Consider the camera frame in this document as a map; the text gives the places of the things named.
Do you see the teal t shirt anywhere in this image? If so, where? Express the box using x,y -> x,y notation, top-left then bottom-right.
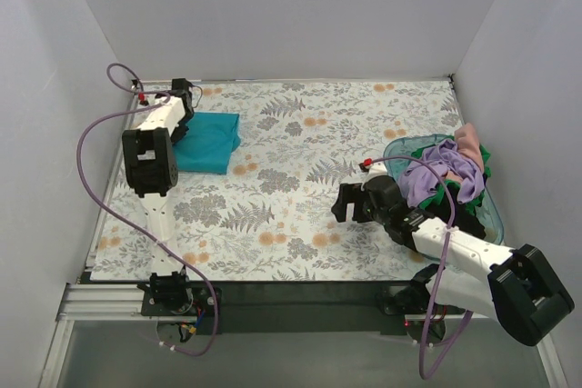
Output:
173,112 -> 241,175

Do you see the aluminium frame rail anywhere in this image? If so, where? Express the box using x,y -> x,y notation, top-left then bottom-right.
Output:
38,282 -> 569,388

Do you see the clear blue plastic bin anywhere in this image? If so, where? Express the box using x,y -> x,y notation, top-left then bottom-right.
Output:
384,134 -> 504,245

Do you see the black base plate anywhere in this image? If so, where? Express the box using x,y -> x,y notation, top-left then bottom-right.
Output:
137,281 -> 428,335

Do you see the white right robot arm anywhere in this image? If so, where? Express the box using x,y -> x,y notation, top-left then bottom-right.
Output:
331,174 -> 575,346

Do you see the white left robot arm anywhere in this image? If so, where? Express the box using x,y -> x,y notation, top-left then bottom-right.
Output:
122,78 -> 194,315

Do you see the floral table mat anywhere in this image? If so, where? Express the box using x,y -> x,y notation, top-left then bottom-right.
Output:
90,79 -> 511,282

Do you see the pink t shirt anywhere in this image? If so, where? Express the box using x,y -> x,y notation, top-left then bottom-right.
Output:
446,124 -> 485,183

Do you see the green t shirt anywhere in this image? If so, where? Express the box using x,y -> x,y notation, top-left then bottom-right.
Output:
414,145 -> 491,192

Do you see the black t shirt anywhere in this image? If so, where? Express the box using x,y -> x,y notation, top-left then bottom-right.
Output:
419,183 -> 486,239

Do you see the lilac t shirt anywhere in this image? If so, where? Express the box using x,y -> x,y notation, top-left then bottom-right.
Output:
397,138 -> 486,207

